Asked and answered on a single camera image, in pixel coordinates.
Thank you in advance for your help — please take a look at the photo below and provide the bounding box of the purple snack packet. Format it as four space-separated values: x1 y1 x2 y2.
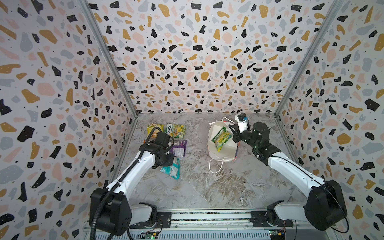
170 140 187 158

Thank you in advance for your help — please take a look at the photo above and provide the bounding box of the yellow green snack packet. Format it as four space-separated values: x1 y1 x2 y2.
147 124 164 139

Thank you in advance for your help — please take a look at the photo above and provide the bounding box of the teal snack packet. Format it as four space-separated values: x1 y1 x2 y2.
161 158 180 180

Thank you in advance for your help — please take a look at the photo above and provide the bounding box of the green white snack packet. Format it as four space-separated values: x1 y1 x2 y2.
212 127 232 152

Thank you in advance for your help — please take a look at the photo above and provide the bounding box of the red paper bag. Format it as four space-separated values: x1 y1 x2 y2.
207 117 239 174

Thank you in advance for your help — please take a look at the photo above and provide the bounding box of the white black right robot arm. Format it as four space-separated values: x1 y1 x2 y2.
229 121 348 231

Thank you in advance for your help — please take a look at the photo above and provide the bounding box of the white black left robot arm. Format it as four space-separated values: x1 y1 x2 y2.
89 132 175 240

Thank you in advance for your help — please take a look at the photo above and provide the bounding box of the small green circuit board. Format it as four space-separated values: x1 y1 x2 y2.
138 232 159 240

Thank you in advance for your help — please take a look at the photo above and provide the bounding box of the right circuit board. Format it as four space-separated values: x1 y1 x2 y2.
269 230 286 240

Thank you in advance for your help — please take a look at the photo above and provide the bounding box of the black corrugated left cable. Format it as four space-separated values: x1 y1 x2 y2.
89 126 163 240

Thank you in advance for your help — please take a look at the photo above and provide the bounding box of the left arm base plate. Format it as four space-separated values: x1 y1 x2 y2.
129 212 172 230

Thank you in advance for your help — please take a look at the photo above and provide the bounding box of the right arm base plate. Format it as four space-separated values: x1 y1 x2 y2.
250 210 294 228

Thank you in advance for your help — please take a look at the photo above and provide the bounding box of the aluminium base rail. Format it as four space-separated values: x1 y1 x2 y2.
96 209 342 240

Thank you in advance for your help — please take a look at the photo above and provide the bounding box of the aluminium right corner post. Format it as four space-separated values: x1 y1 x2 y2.
274 0 344 116

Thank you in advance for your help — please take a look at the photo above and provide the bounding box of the aluminium corner post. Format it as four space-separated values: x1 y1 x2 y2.
274 0 344 116
76 0 139 116

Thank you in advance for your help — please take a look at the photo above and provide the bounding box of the aluminium left corner post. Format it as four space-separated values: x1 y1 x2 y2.
76 0 139 116

